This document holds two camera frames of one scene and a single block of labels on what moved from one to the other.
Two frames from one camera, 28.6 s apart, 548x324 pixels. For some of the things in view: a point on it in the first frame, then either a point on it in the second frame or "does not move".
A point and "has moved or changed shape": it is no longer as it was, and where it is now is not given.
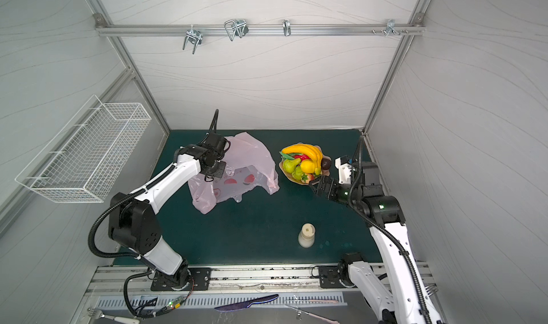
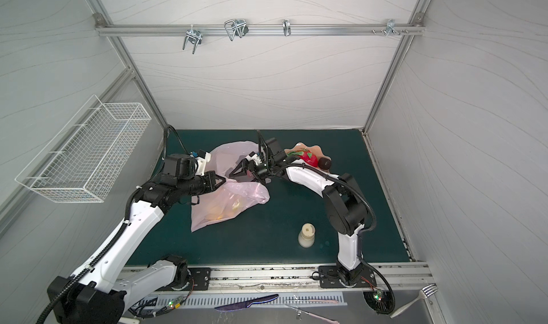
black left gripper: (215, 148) to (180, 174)
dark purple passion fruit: (326, 163) does not move
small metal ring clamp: (286, 26) does not move
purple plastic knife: (245, 304) does not move
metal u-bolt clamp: (195, 35) does not move
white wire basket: (83, 159) does not move
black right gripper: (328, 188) to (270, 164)
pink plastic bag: (249, 167) has moved or changed shape
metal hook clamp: (239, 28) does not move
